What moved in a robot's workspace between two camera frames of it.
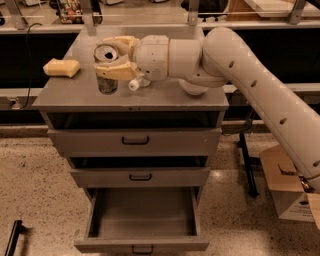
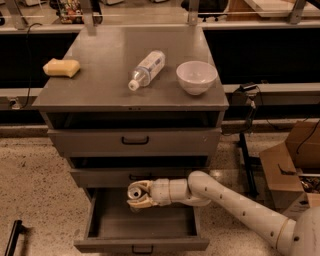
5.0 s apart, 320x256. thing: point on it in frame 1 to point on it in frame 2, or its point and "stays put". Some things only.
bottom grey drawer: (143, 221) stays put
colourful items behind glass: (69, 11) stays put
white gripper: (152, 56) to (161, 191)
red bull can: (106, 53) to (134, 192)
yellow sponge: (65, 68) stays put
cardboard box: (289, 197) stays put
